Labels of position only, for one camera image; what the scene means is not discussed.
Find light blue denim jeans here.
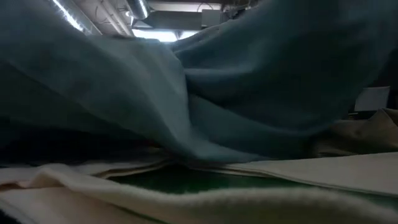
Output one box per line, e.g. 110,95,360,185
0,0,398,166

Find khaki button shirt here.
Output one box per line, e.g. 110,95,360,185
310,107,398,158

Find green table mat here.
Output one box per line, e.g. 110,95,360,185
107,164,312,195

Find white printed tote bag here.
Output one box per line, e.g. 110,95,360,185
0,152,398,224

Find silver ventilation duct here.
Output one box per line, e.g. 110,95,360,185
49,0,150,35

